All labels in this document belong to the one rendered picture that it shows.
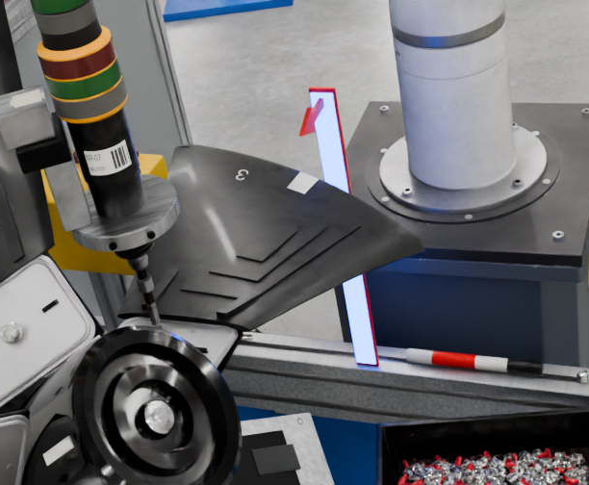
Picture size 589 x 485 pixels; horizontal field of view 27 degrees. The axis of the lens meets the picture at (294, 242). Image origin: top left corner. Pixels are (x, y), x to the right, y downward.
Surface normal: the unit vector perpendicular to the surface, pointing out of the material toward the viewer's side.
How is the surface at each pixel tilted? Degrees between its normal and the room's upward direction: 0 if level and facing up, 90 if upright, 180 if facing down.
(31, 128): 90
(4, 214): 38
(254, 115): 0
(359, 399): 90
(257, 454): 50
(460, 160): 90
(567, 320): 90
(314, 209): 20
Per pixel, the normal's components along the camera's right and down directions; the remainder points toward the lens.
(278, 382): -0.33, 0.59
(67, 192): 0.26, 0.52
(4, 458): 0.69, 0.38
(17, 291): -0.08, -0.11
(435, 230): -0.16, -0.80
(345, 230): 0.24, -0.83
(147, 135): 0.93, 0.07
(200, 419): 0.53, -0.47
